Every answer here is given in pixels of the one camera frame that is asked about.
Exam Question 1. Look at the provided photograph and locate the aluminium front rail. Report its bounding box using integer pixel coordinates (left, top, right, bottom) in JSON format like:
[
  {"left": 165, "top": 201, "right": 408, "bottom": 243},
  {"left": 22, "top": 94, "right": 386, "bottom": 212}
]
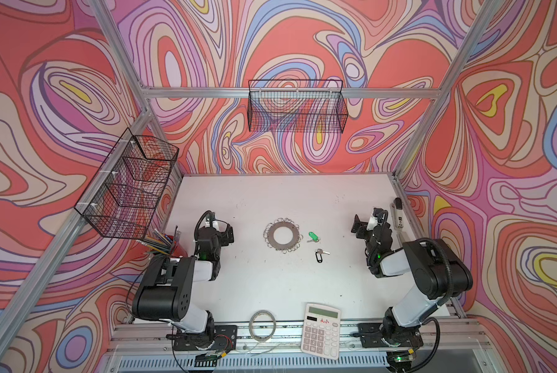
[{"left": 96, "top": 318, "right": 505, "bottom": 372}]

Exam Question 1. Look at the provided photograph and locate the clear tape roll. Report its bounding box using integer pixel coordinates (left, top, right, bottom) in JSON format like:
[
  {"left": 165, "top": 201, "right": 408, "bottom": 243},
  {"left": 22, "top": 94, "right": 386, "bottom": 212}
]
[{"left": 248, "top": 310, "right": 278, "bottom": 343}]

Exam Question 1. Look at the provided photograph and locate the black wire basket wall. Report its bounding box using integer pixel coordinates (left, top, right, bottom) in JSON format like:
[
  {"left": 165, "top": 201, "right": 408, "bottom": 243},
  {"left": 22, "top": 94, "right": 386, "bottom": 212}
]
[
  {"left": 247, "top": 79, "right": 349, "bottom": 134},
  {"left": 74, "top": 129, "right": 179, "bottom": 239}
]

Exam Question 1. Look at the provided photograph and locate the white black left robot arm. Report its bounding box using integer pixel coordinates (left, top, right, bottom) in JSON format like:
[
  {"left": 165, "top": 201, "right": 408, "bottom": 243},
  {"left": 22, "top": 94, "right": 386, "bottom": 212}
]
[{"left": 130, "top": 210, "right": 234, "bottom": 351}]

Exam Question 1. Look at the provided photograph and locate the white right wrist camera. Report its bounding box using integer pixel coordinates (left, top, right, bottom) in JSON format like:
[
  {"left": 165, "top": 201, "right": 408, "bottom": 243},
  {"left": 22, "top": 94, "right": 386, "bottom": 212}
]
[{"left": 368, "top": 208, "right": 389, "bottom": 230}]

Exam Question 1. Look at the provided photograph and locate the red pencil cup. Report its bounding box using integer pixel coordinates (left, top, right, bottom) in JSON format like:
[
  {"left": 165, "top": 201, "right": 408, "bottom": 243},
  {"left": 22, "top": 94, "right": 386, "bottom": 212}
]
[{"left": 137, "top": 228, "right": 188, "bottom": 258}]

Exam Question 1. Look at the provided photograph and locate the black wire basket left wall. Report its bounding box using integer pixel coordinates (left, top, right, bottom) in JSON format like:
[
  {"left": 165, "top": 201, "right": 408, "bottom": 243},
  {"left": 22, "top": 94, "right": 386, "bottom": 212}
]
[{"left": 74, "top": 129, "right": 179, "bottom": 239}]

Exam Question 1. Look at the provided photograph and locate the white black remote control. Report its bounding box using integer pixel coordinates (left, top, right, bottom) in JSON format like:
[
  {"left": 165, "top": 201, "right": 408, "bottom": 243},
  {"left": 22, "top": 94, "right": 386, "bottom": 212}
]
[{"left": 392, "top": 197, "right": 404, "bottom": 231}]

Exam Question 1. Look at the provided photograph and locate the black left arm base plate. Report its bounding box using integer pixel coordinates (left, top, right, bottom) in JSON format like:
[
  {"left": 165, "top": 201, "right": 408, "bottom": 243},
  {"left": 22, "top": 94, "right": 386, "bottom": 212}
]
[{"left": 167, "top": 324, "right": 238, "bottom": 352}]

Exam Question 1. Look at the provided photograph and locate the white desk calculator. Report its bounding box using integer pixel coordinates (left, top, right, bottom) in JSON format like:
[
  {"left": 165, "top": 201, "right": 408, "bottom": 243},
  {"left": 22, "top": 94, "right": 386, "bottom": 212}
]
[{"left": 300, "top": 303, "right": 341, "bottom": 361}]

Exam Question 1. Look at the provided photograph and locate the key with green tag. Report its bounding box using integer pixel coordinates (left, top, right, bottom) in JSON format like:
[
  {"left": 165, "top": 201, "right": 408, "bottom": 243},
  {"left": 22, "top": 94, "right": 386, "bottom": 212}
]
[{"left": 308, "top": 232, "right": 320, "bottom": 242}]

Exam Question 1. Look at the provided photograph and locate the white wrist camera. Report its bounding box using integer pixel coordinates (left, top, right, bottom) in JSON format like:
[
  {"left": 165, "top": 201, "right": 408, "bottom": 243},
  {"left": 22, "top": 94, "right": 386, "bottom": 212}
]
[
  {"left": 209, "top": 220, "right": 226, "bottom": 232},
  {"left": 368, "top": 208, "right": 389, "bottom": 230}
]

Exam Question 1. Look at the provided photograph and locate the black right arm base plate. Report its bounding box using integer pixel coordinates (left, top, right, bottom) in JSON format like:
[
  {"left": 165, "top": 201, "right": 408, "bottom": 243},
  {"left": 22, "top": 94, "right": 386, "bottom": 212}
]
[{"left": 351, "top": 323, "right": 424, "bottom": 349}]

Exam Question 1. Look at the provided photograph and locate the black wire basket back wall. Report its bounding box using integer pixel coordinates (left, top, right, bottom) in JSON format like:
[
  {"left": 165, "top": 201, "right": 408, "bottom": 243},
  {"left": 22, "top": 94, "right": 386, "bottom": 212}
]
[{"left": 247, "top": 79, "right": 349, "bottom": 134}]

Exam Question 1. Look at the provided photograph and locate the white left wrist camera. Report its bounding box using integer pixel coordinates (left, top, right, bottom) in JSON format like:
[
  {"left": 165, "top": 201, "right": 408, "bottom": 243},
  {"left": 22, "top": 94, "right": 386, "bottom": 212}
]
[{"left": 209, "top": 220, "right": 226, "bottom": 232}]

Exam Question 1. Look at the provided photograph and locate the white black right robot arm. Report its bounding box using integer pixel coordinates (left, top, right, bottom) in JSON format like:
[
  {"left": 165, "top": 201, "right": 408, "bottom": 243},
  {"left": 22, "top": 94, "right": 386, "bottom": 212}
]
[{"left": 351, "top": 209, "right": 473, "bottom": 348}]

